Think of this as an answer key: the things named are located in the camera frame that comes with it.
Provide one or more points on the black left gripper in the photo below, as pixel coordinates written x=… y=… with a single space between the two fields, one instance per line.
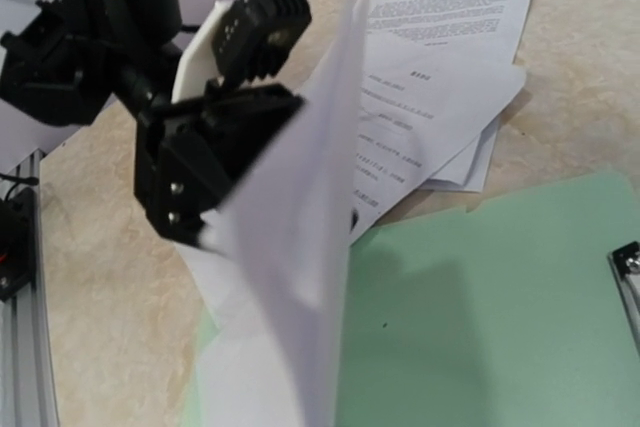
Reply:
x=191 y=154

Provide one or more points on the white printed top sheet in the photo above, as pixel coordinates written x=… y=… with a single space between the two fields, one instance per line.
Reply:
x=273 y=273

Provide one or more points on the green file folder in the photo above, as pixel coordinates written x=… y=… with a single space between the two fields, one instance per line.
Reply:
x=505 y=315

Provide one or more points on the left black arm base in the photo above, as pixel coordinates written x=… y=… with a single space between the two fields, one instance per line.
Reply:
x=18 y=242

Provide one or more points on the metal folder clip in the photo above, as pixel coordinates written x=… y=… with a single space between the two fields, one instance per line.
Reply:
x=624 y=264

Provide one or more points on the white paper stack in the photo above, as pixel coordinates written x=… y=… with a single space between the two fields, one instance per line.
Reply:
x=436 y=74

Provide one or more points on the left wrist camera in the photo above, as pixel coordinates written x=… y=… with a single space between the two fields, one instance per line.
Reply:
x=240 y=41

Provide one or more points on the aluminium front rail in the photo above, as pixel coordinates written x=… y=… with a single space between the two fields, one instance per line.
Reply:
x=28 y=396

